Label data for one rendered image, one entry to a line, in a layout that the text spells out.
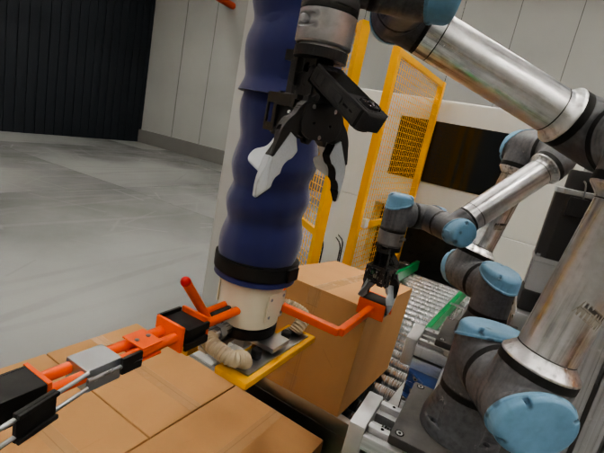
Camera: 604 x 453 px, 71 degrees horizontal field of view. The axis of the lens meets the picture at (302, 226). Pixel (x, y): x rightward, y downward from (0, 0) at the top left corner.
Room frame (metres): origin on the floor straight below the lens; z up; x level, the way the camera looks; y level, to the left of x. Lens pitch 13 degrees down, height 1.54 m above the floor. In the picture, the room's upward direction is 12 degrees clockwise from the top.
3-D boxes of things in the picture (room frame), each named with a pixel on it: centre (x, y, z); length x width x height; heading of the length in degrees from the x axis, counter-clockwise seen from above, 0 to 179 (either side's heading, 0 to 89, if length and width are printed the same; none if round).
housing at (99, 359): (0.68, 0.32, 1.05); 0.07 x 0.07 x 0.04; 62
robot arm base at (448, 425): (0.73, -0.38, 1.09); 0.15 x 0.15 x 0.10
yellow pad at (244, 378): (1.04, 0.01, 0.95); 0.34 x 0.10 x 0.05; 152
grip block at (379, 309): (1.23, -0.27, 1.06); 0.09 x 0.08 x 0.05; 62
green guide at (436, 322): (2.58, -1.07, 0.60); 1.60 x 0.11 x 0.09; 150
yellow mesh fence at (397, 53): (3.14, -0.60, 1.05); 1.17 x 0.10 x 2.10; 150
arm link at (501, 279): (1.19, -0.59, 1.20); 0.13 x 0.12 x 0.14; 19
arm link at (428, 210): (1.23, -0.36, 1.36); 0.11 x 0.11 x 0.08; 19
